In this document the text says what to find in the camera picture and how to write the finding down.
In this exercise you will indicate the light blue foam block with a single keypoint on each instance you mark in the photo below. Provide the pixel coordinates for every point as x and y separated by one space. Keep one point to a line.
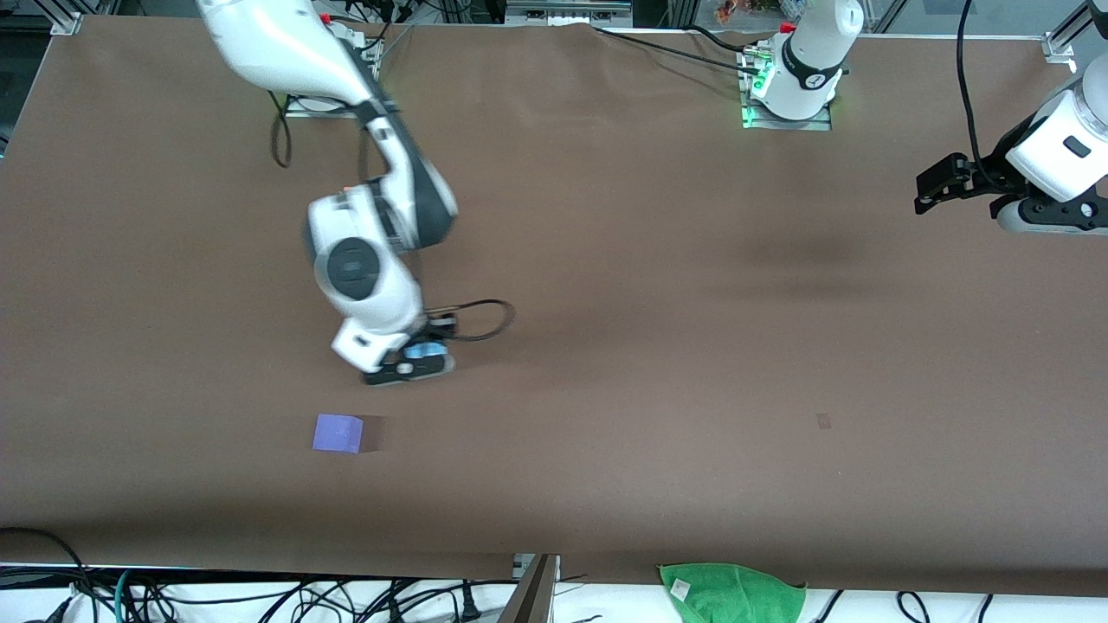
426 350

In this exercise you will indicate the brown table cover sheet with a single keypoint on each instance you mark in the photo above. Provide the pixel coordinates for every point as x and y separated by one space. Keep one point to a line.
606 346

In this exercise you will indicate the silver metal device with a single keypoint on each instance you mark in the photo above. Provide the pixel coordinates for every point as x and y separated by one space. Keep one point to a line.
567 10

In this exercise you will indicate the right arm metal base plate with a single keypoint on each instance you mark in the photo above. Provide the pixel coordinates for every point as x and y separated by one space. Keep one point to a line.
299 111

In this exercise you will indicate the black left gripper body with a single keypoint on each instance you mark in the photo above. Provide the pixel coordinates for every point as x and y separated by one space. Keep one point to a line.
984 176

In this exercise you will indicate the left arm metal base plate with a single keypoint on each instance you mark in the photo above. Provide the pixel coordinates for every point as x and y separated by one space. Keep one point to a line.
818 125

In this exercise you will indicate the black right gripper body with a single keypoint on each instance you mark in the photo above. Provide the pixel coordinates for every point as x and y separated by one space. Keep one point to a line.
439 326

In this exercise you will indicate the green microfibre cloth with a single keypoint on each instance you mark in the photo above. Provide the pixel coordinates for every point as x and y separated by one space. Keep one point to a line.
736 597

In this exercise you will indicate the purple foam block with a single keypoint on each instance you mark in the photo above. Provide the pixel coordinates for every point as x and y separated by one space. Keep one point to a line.
336 433

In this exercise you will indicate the aluminium frame corner bracket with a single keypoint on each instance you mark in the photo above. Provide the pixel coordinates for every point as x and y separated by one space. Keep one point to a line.
65 24
1058 48

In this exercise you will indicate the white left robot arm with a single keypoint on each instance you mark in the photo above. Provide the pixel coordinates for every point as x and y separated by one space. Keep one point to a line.
814 52

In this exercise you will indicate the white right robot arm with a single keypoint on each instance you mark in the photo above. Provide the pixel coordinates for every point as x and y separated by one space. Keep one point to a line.
355 268

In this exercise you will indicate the aluminium profile bar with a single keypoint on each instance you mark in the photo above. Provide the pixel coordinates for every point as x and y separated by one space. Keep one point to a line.
532 597

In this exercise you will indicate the orange background object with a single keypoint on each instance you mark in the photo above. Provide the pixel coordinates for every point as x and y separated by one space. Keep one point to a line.
729 10

